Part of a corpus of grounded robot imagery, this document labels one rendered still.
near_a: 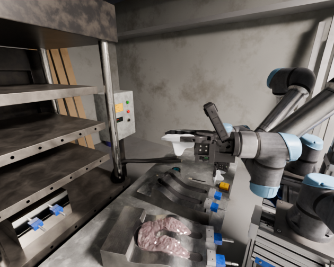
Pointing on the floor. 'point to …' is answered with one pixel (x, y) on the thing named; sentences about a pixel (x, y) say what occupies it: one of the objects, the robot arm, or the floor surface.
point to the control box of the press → (126, 107)
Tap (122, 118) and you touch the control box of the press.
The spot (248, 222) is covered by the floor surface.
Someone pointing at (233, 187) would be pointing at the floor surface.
